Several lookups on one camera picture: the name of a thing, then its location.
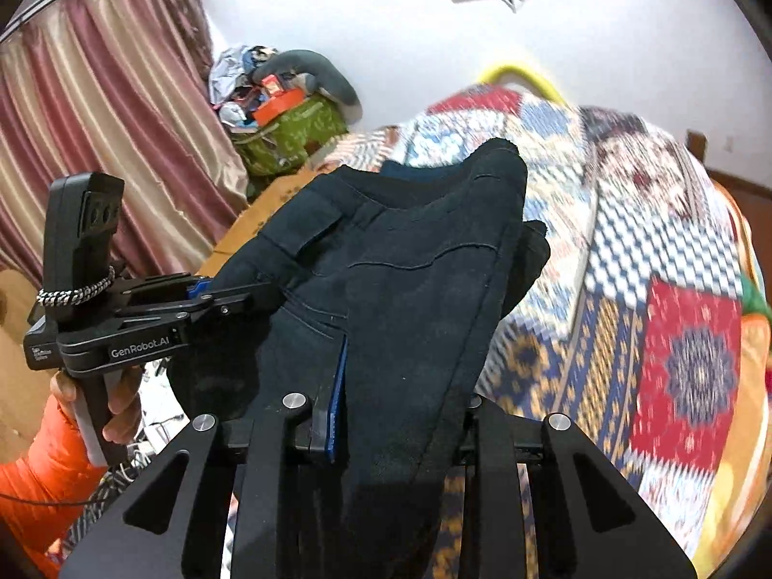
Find black pants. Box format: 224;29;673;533
167;138;550;578

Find orange jacket sleeve forearm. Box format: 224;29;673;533
1;398;105;578

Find left hand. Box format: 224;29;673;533
48;363;146;447

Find green patterned storage bag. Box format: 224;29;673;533
229;96;348;178

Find orange box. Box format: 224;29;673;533
252;75;306;127

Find striped red curtain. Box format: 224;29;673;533
1;0;248;282

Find grey plush toy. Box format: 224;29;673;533
248;50;362;124

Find dark teal folded garment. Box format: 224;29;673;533
379;160;459;183

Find patchwork patterned bedsheet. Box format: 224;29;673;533
310;85;742;577

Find yellow object behind bed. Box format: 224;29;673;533
479;63;568;106

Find orange yellow fleece blanket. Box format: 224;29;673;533
693;177;771;578

